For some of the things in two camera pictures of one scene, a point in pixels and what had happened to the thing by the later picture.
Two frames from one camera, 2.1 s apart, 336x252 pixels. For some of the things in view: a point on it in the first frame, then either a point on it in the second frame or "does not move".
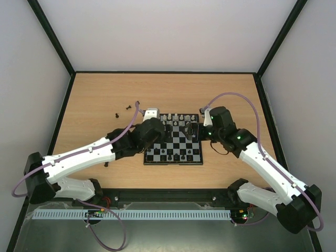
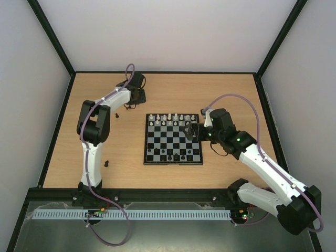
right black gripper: (195, 131) does not move
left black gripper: (169, 129) to (143, 100)
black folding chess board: (181, 151) does not move
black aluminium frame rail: (198, 195) does not move
